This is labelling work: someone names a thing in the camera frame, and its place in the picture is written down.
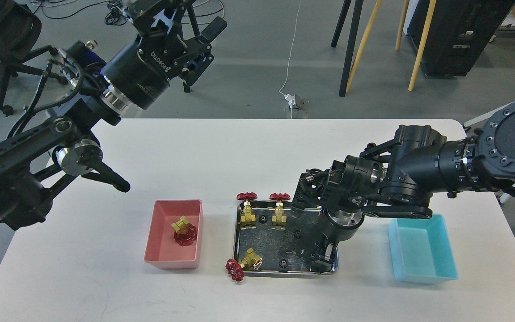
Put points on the blue plastic box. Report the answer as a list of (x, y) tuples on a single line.
[(421, 250)]

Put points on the small black gear bottom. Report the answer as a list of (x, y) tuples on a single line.
[(283, 263)]

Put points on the stainless steel tray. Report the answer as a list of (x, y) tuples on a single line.
[(274, 244)]

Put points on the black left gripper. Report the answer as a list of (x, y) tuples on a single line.
[(142, 71)]

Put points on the pink plastic box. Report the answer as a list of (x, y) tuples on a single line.
[(162, 250)]

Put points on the white power adapter with cable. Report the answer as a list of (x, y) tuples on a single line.
[(291, 99)]

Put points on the small black gear centre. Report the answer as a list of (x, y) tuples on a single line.
[(297, 234)]

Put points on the black equipment case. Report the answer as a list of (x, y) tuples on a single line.
[(459, 32)]

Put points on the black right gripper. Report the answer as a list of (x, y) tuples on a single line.
[(323, 233)]

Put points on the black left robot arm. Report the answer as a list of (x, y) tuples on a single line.
[(53, 144)]

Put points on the brass valve red wheel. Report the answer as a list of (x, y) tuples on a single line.
[(184, 232)]

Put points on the brass valve bottom left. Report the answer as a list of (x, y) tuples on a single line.
[(250, 261)]

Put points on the black and wooden easel legs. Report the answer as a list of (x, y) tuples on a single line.
[(352, 58)]

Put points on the brass valve top left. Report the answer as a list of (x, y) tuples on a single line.
[(247, 216)]

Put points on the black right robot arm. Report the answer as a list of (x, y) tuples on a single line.
[(397, 179)]

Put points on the black tripod leg left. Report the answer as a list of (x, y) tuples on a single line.
[(191, 69)]

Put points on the brass valve top right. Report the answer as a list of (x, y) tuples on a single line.
[(279, 218)]

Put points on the black office chair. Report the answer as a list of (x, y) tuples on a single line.
[(19, 31)]

